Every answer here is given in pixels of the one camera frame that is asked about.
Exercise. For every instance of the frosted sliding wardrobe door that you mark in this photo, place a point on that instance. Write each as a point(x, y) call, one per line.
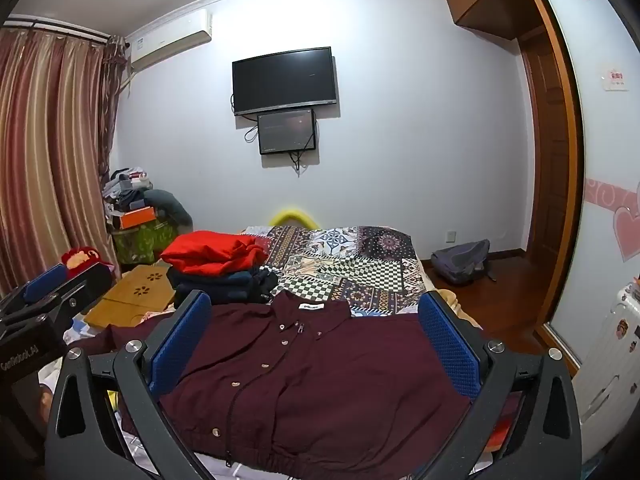
point(600, 160)

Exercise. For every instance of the green patterned bag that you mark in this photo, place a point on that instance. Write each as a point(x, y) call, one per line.
point(140, 245)

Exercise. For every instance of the white wall socket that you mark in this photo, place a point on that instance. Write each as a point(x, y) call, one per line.
point(450, 237)

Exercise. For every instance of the yellow curved object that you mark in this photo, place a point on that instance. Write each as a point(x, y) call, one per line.
point(287, 211)

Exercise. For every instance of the orange box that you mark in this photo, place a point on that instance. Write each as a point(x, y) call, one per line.
point(137, 217)

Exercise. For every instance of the red folded garment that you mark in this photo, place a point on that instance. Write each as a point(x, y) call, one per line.
point(210, 252)

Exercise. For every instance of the brown wooden door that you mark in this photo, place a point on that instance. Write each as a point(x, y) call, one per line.
point(545, 160)

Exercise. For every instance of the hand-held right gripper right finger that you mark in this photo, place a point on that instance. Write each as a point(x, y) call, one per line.
point(445, 345)

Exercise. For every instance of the dark grey cushion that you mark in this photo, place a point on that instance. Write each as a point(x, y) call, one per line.
point(167, 202)

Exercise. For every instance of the grey backpack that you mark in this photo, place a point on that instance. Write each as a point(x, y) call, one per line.
point(460, 260)

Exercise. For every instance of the dark navy folded garment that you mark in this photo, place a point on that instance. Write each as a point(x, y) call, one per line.
point(220, 282)

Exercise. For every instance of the maroon button shirt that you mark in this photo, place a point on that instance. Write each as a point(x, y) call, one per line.
point(310, 385)

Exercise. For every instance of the small black wall monitor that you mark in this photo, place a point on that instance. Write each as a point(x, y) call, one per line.
point(286, 131)

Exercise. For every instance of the red and white sticker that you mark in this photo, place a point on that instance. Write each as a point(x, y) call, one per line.
point(616, 79)

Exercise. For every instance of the patchwork patterned bedspread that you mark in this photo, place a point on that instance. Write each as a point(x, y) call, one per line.
point(350, 270)

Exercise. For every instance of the white suitcase with stickers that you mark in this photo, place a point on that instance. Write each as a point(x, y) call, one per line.
point(610, 360)

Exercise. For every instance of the black wall television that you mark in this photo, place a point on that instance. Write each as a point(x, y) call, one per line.
point(282, 80)

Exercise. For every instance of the white air conditioner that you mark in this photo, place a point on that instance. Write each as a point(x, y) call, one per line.
point(165, 42)

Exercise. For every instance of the striped pink curtain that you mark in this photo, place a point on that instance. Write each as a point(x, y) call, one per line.
point(50, 160)

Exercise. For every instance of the beige blanket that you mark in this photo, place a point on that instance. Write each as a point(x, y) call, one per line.
point(450, 302)

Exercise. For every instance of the dark curtain rod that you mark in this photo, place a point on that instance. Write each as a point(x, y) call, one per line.
point(60, 30)

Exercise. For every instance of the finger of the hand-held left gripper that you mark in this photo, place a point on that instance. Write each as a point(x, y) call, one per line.
point(45, 280)
point(90, 277)

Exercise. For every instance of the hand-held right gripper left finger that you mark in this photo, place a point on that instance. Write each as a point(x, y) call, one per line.
point(180, 345)

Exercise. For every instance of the red plush toy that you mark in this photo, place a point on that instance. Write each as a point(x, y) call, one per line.
point(80, 257)

